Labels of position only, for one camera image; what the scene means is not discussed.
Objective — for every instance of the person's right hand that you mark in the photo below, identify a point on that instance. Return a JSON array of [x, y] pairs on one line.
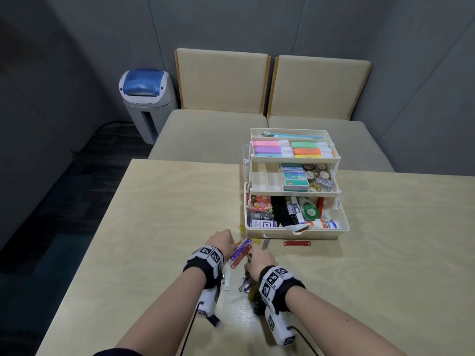
[[261, 263]]

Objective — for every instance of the person's left hand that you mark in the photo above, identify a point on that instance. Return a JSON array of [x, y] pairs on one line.
[[222, 242]]

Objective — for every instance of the red plastic fastener strip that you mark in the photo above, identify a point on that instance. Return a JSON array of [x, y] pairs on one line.
[[241, 257]]

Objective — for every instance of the pile of metal paper clips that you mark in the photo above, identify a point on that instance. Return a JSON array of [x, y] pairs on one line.
[[246, 287]]

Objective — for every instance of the white purple ink box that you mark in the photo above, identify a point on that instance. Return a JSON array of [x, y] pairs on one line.
[[262, 223]]

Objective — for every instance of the grey date stamp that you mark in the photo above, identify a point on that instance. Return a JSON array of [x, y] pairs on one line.
[[259, 215]]

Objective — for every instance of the white plastic paddle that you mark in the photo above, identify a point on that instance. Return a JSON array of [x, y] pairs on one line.
[[301, 228]]

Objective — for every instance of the pink cartoon card pack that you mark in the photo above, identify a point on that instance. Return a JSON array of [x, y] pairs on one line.
[[259, 203]]

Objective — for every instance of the white purple marker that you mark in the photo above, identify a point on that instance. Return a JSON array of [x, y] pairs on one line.
[[298, 209]]

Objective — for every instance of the white green correction tape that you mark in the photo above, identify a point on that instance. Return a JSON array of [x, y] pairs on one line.
[[309, 210]]

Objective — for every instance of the white glue bottle orange cap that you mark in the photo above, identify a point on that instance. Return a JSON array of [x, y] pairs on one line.
[[324, 224]]

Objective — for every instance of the cream tiered organizer box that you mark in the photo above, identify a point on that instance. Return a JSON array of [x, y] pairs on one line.
[[263, 177]]

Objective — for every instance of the red utility knife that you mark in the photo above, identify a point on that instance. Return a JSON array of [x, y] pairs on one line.
[[320, 207]]

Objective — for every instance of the grey green tape roll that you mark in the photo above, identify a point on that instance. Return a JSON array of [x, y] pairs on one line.
[[307, 176]]

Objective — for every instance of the light blue highlighter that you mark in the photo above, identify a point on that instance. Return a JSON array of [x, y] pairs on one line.
[[268, 155]]

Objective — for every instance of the purple highlighter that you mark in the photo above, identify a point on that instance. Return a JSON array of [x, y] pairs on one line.
[[267, 150]]

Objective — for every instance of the brown tape roll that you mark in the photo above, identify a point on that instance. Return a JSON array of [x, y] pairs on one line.
[[305, 167]]

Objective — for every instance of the grey glitter tape roll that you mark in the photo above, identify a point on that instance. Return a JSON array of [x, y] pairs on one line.
[[320, 175]]

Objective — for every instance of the yellow highlighter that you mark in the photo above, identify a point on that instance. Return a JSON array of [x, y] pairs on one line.
[[308, 156]]

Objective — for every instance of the white pen teal cap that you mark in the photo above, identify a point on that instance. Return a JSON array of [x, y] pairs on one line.
[[268, 134]]

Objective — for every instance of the orange highlighter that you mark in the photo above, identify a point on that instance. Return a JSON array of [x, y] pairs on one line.
[[307, 151]]

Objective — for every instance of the green highlighter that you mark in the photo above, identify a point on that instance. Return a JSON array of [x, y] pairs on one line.
[[304, 145]]

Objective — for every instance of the person's left forearm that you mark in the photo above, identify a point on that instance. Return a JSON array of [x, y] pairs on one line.
[[163, 318]]

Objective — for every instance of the person's right forearm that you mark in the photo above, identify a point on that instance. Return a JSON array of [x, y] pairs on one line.
[[341, 326]]

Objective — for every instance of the black white marker wristband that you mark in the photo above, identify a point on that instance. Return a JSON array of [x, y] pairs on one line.
[[204, 265], [280, 287]]

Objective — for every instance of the dark navy sleeve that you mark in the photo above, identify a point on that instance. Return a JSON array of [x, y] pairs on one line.
[[117, 352]]

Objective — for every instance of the beige sofa chair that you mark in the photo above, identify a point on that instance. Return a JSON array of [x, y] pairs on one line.
[[219, 81], [319, 87]]

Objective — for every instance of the grey blue-lid paper shredder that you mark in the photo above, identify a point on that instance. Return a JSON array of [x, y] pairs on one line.
[[146, 100]]

